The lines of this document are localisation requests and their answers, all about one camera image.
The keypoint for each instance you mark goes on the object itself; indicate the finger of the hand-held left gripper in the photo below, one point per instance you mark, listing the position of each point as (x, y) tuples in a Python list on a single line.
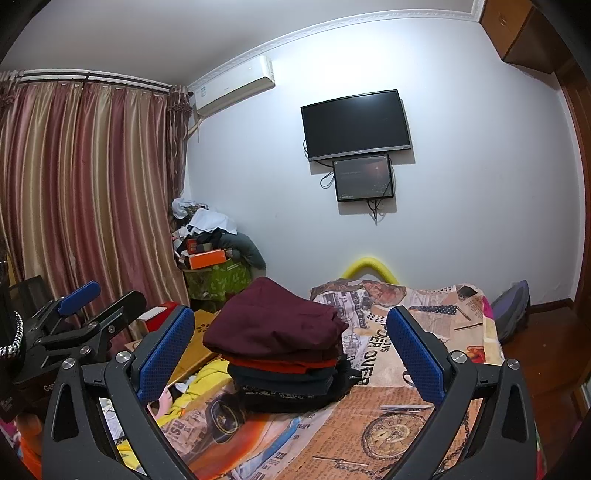
[(81, 297), (122, 311)]

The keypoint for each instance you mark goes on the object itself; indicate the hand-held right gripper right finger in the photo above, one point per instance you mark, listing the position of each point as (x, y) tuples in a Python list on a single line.
[(415, 355)]

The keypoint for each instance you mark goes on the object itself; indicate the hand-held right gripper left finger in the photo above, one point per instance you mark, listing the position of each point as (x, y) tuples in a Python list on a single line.
[(166, 355)]

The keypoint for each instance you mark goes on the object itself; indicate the maroon button shirt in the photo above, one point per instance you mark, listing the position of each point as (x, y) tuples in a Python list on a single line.
[(277, 318)]

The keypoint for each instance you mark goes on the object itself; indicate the yellow paw print box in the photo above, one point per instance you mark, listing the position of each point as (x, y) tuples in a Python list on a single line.
[(196, 341)]

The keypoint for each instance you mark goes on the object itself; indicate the red box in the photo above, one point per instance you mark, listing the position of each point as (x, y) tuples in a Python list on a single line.
[(161, 318)]

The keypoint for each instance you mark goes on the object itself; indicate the yellow cloth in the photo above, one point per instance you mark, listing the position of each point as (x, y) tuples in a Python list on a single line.
[(203, 383)]

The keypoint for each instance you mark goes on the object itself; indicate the black mesh chair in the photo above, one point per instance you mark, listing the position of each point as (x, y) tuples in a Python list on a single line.
[(27, 293)]

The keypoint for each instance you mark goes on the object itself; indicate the black zipper jacket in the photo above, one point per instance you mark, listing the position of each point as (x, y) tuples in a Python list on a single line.
[(353, 374)]

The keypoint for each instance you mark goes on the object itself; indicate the newspaper print blanket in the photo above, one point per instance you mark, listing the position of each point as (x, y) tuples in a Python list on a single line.
[(415, 429)]

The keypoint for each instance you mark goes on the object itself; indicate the orange cloth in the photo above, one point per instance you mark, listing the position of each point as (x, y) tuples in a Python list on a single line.
[(30, 447)]

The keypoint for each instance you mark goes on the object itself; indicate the orange box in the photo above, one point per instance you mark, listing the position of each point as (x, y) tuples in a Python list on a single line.
[(205, 258)]

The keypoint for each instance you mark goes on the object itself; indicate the yellow foam tube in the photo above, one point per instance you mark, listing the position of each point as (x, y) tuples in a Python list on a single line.
[(369, 265)]

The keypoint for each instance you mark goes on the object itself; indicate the striped pink gold curtain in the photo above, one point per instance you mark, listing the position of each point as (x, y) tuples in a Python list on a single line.
[(92, 194)]

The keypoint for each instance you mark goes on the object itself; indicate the grey purple backpack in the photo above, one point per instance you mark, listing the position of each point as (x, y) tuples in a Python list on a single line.
[(512, 311)]

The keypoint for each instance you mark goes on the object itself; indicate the red folded garment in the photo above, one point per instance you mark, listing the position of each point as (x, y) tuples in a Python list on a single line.
[(277, 367)]

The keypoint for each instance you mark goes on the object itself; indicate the dark blue folded garment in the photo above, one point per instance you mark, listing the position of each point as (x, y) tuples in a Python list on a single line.
[(281, 381)]

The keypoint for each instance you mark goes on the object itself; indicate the white crumpled cloth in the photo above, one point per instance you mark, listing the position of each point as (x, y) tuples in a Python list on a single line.
[(207, 217)]

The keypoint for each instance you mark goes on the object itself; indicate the black patterned folded garment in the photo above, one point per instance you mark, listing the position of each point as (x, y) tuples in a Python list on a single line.
[(286, 401)]

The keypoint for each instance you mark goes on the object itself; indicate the wooden door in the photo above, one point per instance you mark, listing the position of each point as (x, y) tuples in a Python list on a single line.
[(577, 207)]

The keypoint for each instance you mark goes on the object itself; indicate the white air conditioner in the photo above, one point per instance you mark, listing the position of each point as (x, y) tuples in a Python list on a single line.
[(231, 85)]

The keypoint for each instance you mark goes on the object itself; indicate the small wall monitor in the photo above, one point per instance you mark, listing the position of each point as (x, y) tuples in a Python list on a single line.
[(362, 177)]

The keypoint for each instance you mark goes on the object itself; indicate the curtain rail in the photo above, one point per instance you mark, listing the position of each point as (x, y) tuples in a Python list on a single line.
[(92, 79)]

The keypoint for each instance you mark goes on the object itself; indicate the large wall television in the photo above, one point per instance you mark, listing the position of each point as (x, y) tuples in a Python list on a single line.
[(355, 124)]

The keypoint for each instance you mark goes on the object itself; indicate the wooden wall cabinet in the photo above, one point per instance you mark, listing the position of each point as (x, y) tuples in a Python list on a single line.
[(517, 27)]

